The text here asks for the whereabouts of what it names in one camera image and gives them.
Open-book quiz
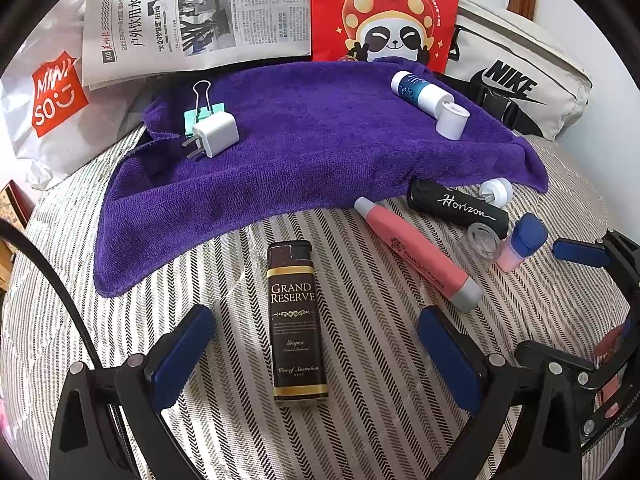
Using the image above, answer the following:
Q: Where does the black cable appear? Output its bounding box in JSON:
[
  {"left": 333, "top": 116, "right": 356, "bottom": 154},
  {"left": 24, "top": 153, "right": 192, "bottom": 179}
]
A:
[{"left": 0, "top": 218, "right": 126, "bottom": 441}]

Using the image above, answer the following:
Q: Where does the pink bottle blue cap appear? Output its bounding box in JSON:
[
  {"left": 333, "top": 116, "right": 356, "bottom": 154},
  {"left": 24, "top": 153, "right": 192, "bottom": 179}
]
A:
[{"left": 496, "top": 212, "right": 548, "bottom": 273}]

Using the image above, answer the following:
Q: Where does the white blue bottle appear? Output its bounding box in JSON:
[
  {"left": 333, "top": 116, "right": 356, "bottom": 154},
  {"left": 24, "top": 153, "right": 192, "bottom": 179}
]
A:
[{"left": 390, "top": 70, "right": 454, "bottom": 119}]

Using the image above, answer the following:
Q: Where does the folded newspaper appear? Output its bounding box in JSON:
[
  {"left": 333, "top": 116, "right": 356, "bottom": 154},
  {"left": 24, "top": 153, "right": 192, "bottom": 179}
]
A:
[{"left": 82, "top": 0, "right": 311, "bottom": 89}]

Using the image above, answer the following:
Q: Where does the person's hand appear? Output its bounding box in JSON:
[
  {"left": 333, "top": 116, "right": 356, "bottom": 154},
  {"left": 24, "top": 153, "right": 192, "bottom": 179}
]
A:
[{"left": 594, "top": 320, "right": 637, "bottom": 429}]

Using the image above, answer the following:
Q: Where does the clear round plastic container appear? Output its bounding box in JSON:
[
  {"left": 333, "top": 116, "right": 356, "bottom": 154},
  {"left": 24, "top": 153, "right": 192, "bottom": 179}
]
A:
[{"left": 466, "top": 222, "right": 501, "bottom": 261}]

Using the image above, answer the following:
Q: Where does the white Miniso plastic bag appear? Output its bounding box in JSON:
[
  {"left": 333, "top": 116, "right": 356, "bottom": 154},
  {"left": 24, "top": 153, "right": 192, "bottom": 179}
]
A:
[{"left": 1, "top": 0, "right": 151, "bottom": 191}]

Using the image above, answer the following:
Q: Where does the brown patterned book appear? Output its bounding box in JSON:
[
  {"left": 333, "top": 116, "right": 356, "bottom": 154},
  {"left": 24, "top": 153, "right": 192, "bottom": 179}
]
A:
[{"left": 0, "top": 180, "right": 35, "bottom": 234}]

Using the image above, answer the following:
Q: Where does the white Nike waist bag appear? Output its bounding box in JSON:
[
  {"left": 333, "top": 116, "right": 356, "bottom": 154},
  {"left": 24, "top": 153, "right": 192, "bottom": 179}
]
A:
[{"left": 444, "top": 0, "right": 592, "bottom": 140}]

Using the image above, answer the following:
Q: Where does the red panda paper bag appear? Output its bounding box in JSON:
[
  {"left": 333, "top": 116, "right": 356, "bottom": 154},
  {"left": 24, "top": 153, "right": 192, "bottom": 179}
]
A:
[{"left": 311, "top": 0, "right": 459, "bottom": 73}]

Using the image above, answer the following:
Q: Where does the black Horizon tube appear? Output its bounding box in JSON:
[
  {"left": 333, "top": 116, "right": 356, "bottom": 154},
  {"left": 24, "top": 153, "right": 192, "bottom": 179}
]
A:
[{"left": 407, "top": 177, "right": 509, "bottom": 240}]

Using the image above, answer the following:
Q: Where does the pink white pen tube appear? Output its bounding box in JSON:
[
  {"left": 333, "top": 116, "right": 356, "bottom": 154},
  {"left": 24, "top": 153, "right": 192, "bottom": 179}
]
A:
[{"left": 354, "top": 196, "right": 483, "bottom": 312}]

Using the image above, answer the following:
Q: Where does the white tape roll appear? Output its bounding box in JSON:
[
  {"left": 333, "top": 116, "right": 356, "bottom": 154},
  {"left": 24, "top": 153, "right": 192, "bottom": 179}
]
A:
[{"left": 436, "top": 102, "right": 470, "bottom": 141}]

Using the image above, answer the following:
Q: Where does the purple towel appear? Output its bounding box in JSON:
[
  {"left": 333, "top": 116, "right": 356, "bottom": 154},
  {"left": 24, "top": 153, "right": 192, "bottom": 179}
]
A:
[{"left": 93, "top": 58, "right": 549, "bottom": 297}]

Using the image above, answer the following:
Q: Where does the teal binder clip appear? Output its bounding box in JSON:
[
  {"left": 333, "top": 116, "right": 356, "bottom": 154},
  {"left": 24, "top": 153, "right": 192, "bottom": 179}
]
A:
[{"left": 183, "top": 79, "right": 226, "bottom": 136}]

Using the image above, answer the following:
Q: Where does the small white round adapter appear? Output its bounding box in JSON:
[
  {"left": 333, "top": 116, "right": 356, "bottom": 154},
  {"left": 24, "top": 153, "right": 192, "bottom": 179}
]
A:
[{"left": 478, "top": 178, "right": 513, "bottom": 208}]

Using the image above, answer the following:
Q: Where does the white USB charger plug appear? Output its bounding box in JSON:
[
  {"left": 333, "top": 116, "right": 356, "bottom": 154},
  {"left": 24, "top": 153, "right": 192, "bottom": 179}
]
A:
[{"left": 182, "top": 112, "right": 240, "bottom": 159}]

